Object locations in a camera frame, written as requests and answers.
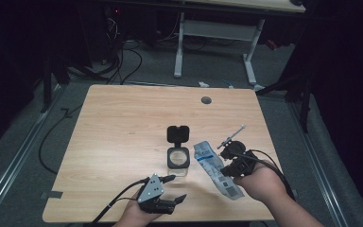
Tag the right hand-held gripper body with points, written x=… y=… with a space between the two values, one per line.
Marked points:
x=241 y=164

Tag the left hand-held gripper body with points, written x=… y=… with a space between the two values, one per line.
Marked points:
x=151 y=189

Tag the white and blue pouch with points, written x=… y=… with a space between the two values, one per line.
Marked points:
x=214 y=170

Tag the clear jar with black lid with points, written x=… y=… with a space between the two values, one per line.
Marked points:
x=178 y=134

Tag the person's right hand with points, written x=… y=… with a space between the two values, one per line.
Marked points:
x=263 y=184

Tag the person's left hand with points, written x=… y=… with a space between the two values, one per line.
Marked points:
x=134 y=217

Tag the round black table grommet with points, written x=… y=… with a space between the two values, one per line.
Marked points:
x=206 y=100

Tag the black metal stand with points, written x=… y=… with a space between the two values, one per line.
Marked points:
x=305 y=107
x=46 y=88

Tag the small white floor item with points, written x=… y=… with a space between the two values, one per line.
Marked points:
x=203 y=84

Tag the grey tape strip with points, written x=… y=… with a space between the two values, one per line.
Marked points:
x=52 y=195

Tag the small red object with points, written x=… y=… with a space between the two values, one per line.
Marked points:
x=271 y=44

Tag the metal floor rail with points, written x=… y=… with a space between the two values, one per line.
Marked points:
x=318 y=170
x=19 y=157

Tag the white frame desk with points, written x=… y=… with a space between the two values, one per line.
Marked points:
x=217 y=30

